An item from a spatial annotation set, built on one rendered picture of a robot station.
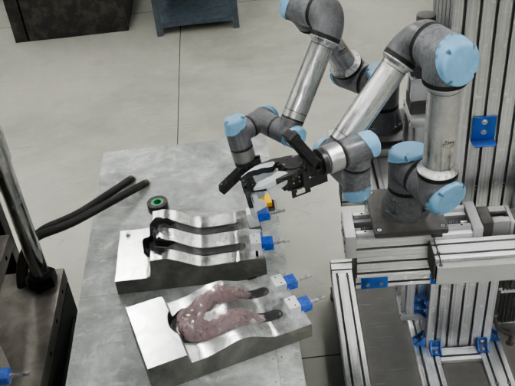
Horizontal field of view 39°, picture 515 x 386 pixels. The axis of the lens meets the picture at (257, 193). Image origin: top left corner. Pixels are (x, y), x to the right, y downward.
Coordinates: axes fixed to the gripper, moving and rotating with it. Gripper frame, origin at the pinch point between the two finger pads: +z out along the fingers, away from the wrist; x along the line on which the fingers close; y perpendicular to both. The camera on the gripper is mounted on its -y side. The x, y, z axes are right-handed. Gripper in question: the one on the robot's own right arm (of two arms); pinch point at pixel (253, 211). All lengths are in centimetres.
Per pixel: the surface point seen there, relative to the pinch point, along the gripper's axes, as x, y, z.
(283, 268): -12.9, 5.8, 16.8
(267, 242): -12.2, 3.1, 5.7
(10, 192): -14, -70, -35
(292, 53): 313, 33, 57
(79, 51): 357, -131, 27
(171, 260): -18.4, -28.1, -0.1
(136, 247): -1.9, -42.2, 2.2
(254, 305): -35.2, -4.2, 12.3
